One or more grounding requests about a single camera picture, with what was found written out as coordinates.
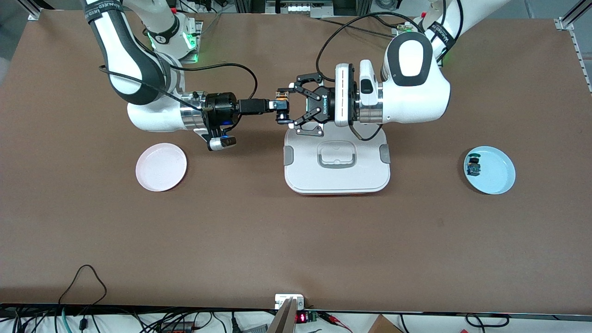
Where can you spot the pink round plate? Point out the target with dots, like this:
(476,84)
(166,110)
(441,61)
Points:
(161,167)

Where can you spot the white power strip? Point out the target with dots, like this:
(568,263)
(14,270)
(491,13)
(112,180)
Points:
(305,8)

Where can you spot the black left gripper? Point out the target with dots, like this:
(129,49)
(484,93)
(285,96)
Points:
(325,104)

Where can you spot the small white box device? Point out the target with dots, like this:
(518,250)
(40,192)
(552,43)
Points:
(282,298)

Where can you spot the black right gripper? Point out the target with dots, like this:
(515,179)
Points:
(220,107)

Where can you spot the blue switch with green button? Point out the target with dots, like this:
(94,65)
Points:
(473,167)

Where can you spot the red clip lead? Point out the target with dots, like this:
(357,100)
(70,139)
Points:
(330,317)

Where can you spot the red digit display module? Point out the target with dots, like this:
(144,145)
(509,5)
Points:
(301,317)

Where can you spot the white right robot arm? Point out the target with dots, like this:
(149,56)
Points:
(120,60)

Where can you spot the brown cardboard box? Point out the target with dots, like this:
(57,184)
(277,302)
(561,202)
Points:
(384,326)

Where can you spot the aluminium corner rail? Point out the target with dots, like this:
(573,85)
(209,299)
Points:
(566,23)

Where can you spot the orange push-button switch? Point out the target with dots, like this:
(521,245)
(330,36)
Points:
(282,94)

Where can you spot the light blue round plate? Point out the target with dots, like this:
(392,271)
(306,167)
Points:
(497,178)

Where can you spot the grey angled bar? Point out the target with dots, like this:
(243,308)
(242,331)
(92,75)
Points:
(283,319)

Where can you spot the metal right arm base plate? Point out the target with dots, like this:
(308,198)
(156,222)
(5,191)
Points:
(198,28)

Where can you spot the white lunch box grey clips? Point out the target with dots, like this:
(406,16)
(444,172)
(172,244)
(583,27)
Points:
(337,178)

